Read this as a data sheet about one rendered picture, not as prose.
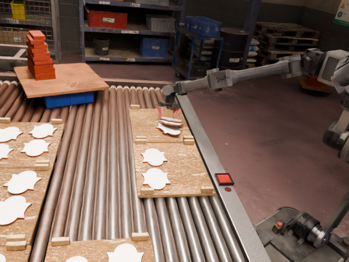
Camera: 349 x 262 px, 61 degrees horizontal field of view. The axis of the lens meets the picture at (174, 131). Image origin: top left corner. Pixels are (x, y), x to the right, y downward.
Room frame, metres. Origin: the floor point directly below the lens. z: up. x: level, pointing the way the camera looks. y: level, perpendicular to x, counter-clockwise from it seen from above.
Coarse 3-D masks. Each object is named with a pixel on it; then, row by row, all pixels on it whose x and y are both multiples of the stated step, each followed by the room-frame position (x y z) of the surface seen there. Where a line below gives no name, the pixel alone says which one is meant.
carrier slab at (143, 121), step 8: (136, 112) 1.70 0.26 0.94; (144, 112) 1.72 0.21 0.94; (152, 112) 1.74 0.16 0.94; (168, 112) 1.77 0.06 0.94; (136, 120) 1.60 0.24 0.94; (144, 120) 1.61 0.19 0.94; (152, 120) 1.63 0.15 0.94; (160, 120) 1.64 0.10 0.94; (184, 120) 1.69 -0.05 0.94; (136, 128) 1.50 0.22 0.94; (144, 128) 1.51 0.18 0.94; (152, 128) 1.53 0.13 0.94; (184, 128) 1.58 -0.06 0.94; (152, 136) 1.44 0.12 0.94; (160, 136) 1.45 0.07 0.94; (168, 136) 1.46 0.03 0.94; (176, 136) 1.47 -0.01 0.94
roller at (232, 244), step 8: (216, 192) 1.07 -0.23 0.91; (216, 200) 1.00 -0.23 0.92; (216, 208) 0.96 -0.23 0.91; (216, 216) 0.93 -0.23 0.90; (224, 216) 0.91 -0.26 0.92; (224, 224) 0.87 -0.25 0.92; (224, 232) 0.83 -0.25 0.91; (232, 232) 0.83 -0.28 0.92; (232, 240) 0.79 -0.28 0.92; (232, 248) 0.76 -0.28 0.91; (232, 256) 0.73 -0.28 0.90; (240, 256) 0.72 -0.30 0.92
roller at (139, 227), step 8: (128, 88) 2.12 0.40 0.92; (128, 96) 1.98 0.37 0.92; (128, 104) 1.83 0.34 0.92; (128, 112) 1.72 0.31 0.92; (128, 120) 1.62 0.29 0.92; (128, 128) 1.52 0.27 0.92; (128, 136) 1.44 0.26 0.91; (128, 144) 1.36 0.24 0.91; (128, 152) 1.29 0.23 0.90; (136, 192) 0.98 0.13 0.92; (136, 200) 0.93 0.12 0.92; (136, 208) 0.89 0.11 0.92; (136, 216) 0.85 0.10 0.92; (136, 224) 0.81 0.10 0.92; (136, 232) 0.77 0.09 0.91; (144, 232) 0.78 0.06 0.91
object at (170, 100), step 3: (168, 96) 1.63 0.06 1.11; (171, 96) 1.63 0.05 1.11; (174, 96) 1.64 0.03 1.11; (165, 99) 1.64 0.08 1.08; (168, 99) 1.63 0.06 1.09; (171, 99) 1.63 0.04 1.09; (174, 99) 1.65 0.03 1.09; (162, 102) 1.62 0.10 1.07; (165, 102) 1.62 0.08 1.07; (168, 102) 1.62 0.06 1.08; (171, 102) 1.62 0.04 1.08; (174, 102) 1.69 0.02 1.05; (168, 105) 1.61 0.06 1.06; (171, 105) 1.62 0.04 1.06
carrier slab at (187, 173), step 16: (160, 144) 1.37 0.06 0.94; (176, 144) 1.39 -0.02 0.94; (176, 160) 1.24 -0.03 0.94; (192, 160) 1.26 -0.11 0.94; (176, 176) 1.11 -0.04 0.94; (192, 176) 1.13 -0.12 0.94; (208, 176) 1.14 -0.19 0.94; (160, 192) 0.98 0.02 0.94; (176, 192) 1.00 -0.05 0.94; (192, 192) 1.01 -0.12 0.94
